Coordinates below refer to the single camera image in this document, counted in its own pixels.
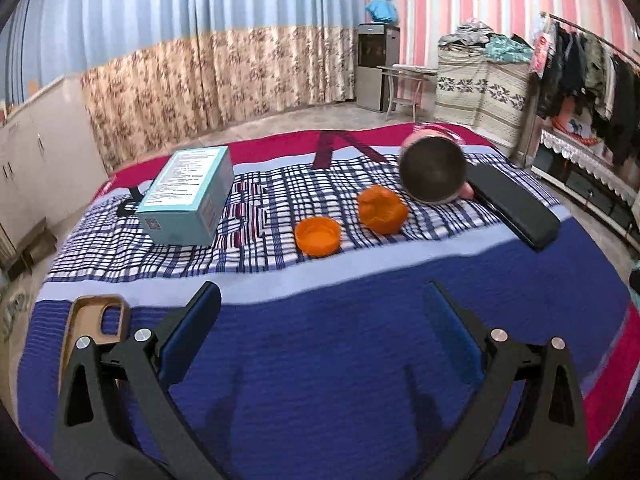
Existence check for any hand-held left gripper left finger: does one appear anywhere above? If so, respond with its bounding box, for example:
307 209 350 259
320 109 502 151
52 281 232 480

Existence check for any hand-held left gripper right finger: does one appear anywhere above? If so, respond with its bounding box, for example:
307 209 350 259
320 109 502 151
422 281 592 480

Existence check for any orange bowl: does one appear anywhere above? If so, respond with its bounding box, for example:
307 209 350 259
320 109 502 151
294 216 342 258

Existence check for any teal cardboard box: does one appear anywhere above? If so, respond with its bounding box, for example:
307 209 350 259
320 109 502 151
136 146 235 247

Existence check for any orange crumpled cup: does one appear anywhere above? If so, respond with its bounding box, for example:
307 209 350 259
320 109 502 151
357 185 408 235

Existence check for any black flat case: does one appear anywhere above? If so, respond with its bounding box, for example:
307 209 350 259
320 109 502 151
465 164 562 252

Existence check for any pink doll head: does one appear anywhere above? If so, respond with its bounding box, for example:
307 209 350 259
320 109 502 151
398 122 475 206

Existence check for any low table with lace cloth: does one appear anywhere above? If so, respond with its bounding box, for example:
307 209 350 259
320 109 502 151
531 127 640 242

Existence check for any cream floor cabinet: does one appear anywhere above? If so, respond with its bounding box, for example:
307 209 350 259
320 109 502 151
0 75 111 261

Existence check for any patterned cloth covered cabinet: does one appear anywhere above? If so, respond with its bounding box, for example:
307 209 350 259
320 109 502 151
434 45 538 148

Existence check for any small glass side table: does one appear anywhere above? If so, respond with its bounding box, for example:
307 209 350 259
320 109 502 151
377 64 438 122

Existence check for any blue and floral curtain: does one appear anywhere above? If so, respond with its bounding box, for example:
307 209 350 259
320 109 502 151
0 0 369 171

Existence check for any grey water dispenser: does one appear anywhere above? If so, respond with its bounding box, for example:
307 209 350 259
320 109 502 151
356 22 402 112

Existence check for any row of hanging clothes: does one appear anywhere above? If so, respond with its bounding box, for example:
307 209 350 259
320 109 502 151
530 12 640 161

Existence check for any pile of folded clothes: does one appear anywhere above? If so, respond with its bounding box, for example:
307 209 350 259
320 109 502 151
437 19 535 63

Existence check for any metal clothes rack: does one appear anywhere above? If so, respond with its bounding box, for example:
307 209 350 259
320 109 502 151
542 10 640 68

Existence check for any wooden board with handle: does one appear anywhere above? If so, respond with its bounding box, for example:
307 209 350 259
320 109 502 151
61 294 132 386

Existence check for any black strap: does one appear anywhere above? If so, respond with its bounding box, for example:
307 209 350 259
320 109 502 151
117 187 147 218

